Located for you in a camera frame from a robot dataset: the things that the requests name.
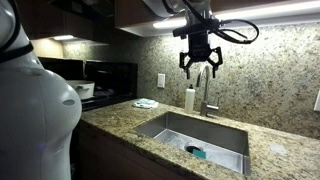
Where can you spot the small under-cabinet lamp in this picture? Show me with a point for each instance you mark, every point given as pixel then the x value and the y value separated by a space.
pixel 63 37

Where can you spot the wooden lower cabinet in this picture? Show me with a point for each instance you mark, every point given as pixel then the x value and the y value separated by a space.
pixel 110 160

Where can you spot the stainless steel sink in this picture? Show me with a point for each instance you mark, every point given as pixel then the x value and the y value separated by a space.
pixel 206 133

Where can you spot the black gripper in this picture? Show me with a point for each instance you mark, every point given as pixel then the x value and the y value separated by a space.
pixel 199 50

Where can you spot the white wall outlet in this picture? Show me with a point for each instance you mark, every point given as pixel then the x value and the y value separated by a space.
pixel 161 80

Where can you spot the steel gooseneck faucet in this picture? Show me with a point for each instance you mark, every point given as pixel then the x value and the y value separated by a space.
pixel 206 108

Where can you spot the white soap bottle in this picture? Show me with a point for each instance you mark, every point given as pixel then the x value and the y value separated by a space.
pixel 189 100

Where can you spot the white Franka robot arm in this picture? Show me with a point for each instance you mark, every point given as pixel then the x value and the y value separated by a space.
pixel 33 116

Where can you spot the under-cabinet light strip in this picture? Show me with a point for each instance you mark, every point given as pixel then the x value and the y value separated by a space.
pixel 266 11

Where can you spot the white power outlet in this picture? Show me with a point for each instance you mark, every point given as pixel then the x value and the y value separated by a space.
pixel 317 101

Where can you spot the white and blue towel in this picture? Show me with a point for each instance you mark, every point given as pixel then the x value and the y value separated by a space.
pixel 145 103

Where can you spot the teal green sponge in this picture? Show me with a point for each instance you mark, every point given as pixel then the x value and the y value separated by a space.
pixel 199 154

